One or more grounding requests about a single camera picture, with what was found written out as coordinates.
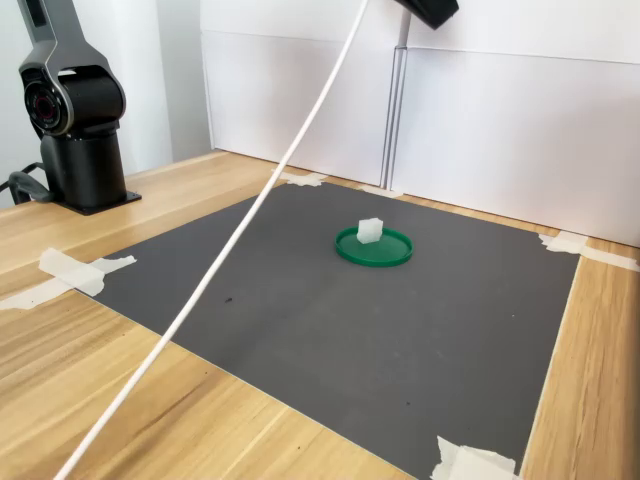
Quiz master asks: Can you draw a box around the small white plastic terminal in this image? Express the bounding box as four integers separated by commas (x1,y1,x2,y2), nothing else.
356,215,385,246

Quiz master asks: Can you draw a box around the round green lid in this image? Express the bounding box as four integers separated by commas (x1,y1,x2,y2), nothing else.
333,225,415,269

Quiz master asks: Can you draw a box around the white masking tape patch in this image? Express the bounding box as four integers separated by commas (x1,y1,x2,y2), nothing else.
538,231,640,274
271,168,329,189
429,434,519,480
358,184,404,199
0,246,138,312

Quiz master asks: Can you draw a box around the dark grey mat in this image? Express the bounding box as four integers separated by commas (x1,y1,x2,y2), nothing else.
92,182,584,480

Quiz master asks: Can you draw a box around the white partition joining post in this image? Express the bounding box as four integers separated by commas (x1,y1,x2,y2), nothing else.
381,9,414,191

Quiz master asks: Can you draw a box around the long white camera cable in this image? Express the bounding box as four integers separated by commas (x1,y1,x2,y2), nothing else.
52,0,372,480

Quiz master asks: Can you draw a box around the black braided cable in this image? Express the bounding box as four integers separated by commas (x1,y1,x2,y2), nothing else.
0,161,53,207

